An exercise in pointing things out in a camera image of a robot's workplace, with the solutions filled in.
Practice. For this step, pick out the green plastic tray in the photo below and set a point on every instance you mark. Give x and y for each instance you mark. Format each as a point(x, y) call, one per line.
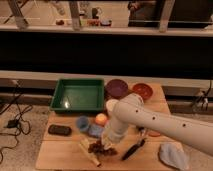
point(79, 95)

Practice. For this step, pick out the blue grey cloth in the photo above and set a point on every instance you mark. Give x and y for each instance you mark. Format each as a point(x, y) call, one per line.
point(172, 156)

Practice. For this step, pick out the red yellow apple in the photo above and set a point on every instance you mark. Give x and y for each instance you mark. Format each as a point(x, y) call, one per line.
point(101, 119)

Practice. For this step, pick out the purple bowl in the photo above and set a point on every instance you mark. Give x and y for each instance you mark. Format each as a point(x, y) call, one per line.
point(116, 88)

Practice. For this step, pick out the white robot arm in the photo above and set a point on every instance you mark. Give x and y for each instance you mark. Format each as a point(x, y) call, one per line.
point(194, 133)

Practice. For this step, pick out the white paper cup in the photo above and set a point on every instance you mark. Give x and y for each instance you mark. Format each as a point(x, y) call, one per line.
point(110, 105)

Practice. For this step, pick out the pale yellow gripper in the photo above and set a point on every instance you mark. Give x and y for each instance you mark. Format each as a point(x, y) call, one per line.
point(107, 144)

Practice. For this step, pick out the yellow corn cob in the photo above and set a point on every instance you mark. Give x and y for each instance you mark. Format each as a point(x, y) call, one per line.
point(84, 145)

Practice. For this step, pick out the black rectangular case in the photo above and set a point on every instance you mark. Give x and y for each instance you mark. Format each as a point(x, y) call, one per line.
point(59, 130)

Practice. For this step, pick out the blue sponge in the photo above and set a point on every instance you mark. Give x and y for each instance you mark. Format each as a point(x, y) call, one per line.
point(95, 130)

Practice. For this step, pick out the black handled brush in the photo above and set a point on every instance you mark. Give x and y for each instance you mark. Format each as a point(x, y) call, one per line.
point(133, 149)

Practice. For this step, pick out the dark purple grape bunch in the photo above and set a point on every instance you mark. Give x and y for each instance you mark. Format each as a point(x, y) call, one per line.
point(98, 149)

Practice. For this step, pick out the red bowl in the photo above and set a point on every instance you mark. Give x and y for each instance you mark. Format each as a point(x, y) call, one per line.
point(144, 90)

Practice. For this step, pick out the wooden board table top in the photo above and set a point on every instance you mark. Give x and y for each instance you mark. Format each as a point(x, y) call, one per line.
point(64, 153)

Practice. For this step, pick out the blue plastic cup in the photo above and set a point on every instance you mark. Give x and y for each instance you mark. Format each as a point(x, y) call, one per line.
point(82, 124)

